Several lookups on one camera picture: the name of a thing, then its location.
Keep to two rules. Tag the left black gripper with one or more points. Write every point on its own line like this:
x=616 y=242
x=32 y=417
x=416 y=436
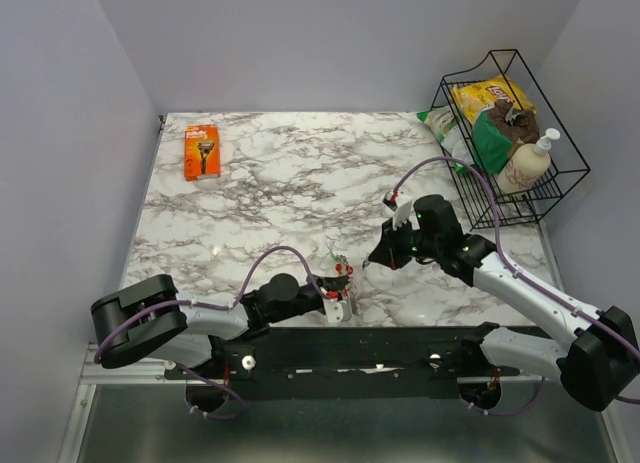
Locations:
x=332 y=284

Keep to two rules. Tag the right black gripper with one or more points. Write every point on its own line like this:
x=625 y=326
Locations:
x=386 y=251

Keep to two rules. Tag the red white keyring carabiner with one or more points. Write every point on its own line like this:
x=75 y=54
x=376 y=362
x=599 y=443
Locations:
x=341 y=266

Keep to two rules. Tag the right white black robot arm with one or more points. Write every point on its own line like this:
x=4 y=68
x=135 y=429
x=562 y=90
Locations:
x=593 y=354

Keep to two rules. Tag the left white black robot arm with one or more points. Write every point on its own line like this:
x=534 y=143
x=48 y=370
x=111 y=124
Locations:
x=152 y=319

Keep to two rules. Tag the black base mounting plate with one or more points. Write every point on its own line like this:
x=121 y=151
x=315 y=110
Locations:
x=351 y=363

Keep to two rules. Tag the green white snack bag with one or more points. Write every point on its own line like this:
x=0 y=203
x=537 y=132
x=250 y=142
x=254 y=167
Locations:
x=444 y=125

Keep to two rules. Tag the cream lotion pump bottle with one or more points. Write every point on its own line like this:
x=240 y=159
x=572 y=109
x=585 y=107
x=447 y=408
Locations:
x=527 y=165

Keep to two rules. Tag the yellow chips bag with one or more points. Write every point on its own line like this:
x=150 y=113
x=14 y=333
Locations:
x=475 y=99

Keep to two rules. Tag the brown crumpled cloth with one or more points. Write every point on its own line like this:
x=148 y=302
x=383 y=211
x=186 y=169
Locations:
x=512 y=122

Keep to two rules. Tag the orange razor box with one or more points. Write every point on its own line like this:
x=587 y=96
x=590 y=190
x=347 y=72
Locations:
x=201 y=152

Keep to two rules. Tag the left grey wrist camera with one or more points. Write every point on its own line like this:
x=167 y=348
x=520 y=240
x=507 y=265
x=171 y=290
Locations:
x=340 y=310

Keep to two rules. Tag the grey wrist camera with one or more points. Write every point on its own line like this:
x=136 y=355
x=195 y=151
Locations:
x=340 y=310
x=401 y=205

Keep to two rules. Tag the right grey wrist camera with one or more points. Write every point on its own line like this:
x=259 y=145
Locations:
x=401 y=205

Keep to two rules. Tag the black wire basket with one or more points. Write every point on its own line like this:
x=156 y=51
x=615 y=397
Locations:
x=491 y=150

